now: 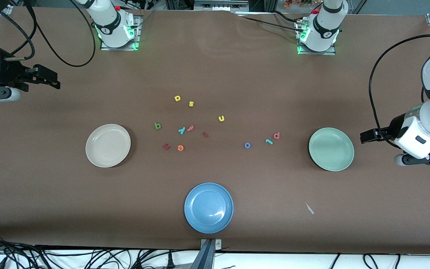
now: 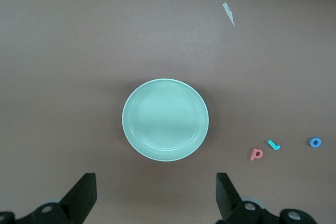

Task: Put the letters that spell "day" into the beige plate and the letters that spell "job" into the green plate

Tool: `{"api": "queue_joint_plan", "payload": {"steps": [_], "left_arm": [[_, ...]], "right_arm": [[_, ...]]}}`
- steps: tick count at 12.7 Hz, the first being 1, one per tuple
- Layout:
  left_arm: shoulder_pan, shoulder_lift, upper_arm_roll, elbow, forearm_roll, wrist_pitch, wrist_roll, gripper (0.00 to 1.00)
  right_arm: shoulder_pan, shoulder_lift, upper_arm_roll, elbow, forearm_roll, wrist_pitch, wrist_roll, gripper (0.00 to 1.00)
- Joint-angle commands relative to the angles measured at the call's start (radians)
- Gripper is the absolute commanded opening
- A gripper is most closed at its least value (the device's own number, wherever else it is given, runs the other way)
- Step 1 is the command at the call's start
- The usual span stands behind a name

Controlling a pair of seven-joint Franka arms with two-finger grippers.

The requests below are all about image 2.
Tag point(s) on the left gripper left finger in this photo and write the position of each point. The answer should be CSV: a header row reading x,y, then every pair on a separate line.
x,y
78,195

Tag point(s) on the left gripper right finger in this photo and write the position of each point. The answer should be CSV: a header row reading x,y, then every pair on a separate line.
x,y
227,197

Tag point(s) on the brown table cover sheet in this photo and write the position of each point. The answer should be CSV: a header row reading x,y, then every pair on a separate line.
x,y
65,51

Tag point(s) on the pink foam letter p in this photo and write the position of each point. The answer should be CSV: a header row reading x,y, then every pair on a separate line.
x,y
256,153

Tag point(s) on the blue foam letter o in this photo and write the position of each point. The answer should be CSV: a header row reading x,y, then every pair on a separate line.
x,y
311,142

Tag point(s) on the white paper scrap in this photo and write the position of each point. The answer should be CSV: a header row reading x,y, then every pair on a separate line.
x,y
229,14

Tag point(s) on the light green plate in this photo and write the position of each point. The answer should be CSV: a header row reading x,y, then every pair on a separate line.
x,y
165,119

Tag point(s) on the teal foam letter l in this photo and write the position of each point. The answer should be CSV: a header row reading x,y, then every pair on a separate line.
x,y
273,144

